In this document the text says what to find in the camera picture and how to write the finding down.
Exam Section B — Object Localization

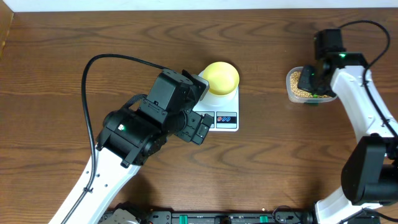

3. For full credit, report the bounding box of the yellow plastic bowl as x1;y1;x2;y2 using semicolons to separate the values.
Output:
202;62;240;95

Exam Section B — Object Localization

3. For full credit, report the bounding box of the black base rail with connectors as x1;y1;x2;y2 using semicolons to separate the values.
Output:
99;202;382;224

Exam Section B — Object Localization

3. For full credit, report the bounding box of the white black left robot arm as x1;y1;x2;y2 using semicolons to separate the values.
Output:
51;69;214;223

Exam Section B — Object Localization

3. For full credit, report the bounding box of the clear container of soybeans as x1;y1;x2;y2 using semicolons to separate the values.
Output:
286;67;337;104

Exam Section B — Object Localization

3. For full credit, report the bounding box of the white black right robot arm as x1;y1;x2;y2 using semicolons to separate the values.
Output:
298;29;397;223

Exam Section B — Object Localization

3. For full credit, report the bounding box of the white digital kitchen scale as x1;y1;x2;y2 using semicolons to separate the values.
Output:
193;73;239;132

